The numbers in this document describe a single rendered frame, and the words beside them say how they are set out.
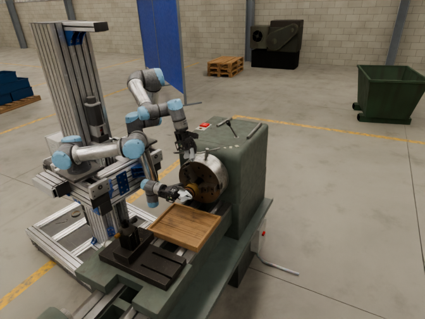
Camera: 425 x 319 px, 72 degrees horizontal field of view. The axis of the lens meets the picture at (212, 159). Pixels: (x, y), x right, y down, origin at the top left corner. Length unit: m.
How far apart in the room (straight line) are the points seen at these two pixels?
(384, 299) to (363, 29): 9.54
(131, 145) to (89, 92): 0.63
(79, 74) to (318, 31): 10.06
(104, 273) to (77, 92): 1.17
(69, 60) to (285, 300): 2.34
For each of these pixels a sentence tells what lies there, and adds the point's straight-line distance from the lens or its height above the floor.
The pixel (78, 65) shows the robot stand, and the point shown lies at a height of 1.77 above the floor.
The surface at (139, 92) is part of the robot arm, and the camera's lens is 1.76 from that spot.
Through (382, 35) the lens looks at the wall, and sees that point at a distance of 11.40.
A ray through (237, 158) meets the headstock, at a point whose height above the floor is 1.22.
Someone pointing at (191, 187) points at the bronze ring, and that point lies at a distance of 1.78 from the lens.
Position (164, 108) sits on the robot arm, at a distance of 1.62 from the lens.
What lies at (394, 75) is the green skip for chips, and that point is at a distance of 7.20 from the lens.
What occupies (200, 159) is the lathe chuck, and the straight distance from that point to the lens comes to 1.83.
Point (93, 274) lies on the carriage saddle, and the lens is 1.68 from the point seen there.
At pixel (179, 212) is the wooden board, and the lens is 1.97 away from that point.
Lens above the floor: 2.11
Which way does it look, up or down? 29 degrees down
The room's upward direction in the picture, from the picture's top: 2 degrees counter-clockwise
